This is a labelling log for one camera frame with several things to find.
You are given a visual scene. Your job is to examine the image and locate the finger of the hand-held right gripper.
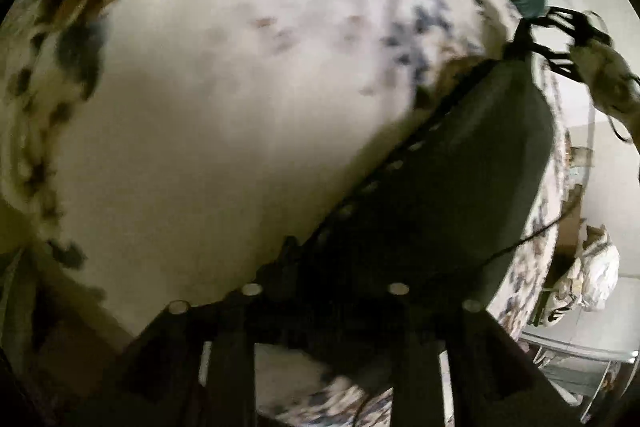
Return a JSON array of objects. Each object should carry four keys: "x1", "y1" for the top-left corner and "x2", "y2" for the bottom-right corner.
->
[
  {"x1": 531, "y1": 41, "x2": 585, "y2": 84},
  {"x1": 520, "y1": 6, "x2": 587, "y2": 38}
]

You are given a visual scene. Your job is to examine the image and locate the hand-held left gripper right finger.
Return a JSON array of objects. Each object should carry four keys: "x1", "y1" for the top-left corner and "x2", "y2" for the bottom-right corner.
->
[{"x1": 387, "y1": 281, "x2": 576, "y2": 427}]

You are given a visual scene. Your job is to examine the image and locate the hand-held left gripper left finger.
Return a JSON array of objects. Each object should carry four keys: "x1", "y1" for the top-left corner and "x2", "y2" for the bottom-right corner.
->
[{"x1": 120, "y1": 282, "x2": 263, "y2": 427}]

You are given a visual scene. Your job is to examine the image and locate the dark striped sweater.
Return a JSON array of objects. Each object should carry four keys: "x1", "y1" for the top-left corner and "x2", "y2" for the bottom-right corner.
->
[{"x1": 255, "y1": 56, "x2": 557, "y2": 360}]

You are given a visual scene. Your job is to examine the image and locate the bed with floral sheet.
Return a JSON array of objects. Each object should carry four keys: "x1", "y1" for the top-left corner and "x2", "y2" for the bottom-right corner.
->
[{"x1": 0, "y1": 0, "x2": 577, "y2": 427}]

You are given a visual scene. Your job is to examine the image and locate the black cable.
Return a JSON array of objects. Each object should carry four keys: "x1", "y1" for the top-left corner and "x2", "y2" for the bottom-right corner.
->
[{"x1": 475, "y1": 206, "x2": 577, "y2": 273}]

